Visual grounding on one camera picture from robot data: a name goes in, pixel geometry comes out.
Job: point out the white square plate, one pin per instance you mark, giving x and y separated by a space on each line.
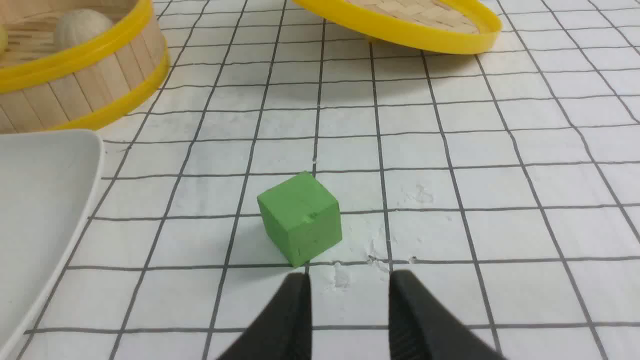
48 182

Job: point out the green foam cube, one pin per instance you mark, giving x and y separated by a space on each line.
301 217

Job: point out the bamboo steamer lid yellow rim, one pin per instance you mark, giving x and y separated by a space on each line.
458 27

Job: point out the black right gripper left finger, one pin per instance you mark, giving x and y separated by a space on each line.
284 328

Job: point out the beige steamed bun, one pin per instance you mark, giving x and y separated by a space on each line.
79 26

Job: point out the bamboo steamer basket yellow rim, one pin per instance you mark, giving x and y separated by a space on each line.
83 86

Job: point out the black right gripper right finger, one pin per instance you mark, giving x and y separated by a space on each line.
421 328

